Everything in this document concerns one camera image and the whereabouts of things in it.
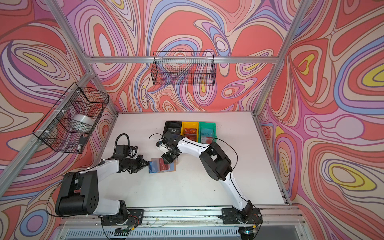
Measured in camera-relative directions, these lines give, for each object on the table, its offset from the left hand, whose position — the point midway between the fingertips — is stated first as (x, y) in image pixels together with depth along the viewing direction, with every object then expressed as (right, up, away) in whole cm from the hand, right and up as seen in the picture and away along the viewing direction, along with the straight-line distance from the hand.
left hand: (150, 161), depth 91 cm
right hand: (+11, -2, +2) cm, 11 cm away
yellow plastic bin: (+26, +23, +15) cm, 38 cm away
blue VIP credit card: (+3, -3, -2) cm, 4 cm away
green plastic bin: (+37, +18, +14) cm, 43 cm away
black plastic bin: (+13, +20, +17) cm, 29 cm away
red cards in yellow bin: (+25, +17, +15) cm, 34 cm away
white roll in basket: (-27, +23, -20) cm, 41 cm away
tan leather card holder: (+9, -3, -1) cm, 9 cm away
